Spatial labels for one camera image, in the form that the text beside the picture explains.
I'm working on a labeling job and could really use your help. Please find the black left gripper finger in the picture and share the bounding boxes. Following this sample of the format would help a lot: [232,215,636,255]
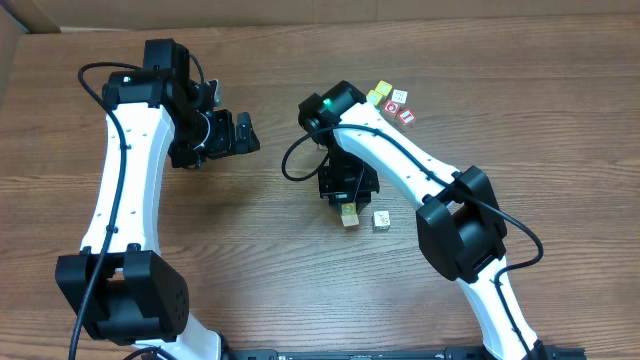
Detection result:
[235,112,260,154]
[172,150,203,170]

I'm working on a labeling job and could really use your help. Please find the yellow G letter block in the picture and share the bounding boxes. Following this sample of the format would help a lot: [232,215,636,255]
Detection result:
[340,202,359,227]

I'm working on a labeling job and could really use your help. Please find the yellow S letter block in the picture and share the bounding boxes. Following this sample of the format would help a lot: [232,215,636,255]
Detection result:
[372,210,391,231]

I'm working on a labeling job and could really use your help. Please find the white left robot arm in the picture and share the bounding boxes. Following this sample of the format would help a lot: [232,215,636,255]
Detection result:
[55,39,260,359]

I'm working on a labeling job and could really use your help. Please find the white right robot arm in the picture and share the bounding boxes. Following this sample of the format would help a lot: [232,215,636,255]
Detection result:
[298,81,546,359]

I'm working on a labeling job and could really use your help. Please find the red picture block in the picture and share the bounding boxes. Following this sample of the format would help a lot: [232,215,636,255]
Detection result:
[381,100,400,122]

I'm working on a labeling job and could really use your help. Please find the red I letter block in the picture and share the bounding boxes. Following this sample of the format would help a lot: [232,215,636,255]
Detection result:
[396,108,416,131]

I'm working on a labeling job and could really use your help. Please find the yellow block near cluster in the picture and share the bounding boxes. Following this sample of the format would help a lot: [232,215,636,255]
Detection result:
[366,90,384,107]

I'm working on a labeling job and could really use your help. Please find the yellow block cluster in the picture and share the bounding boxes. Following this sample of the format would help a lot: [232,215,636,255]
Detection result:
[366,90,384,107]
[375,80,393,97]

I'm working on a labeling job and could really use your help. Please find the white picture block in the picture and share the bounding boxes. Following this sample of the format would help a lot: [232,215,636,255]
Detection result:
[390,88,408,108]

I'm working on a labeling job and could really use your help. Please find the yellow block far cluster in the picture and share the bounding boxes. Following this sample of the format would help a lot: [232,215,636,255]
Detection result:
[375,80,393,97]

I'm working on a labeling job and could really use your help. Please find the cardboard box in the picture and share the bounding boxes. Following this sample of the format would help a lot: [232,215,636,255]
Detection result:
[1,0,639,33]

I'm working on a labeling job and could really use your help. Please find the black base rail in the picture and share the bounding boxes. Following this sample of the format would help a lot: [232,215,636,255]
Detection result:
[229,346,586,360]

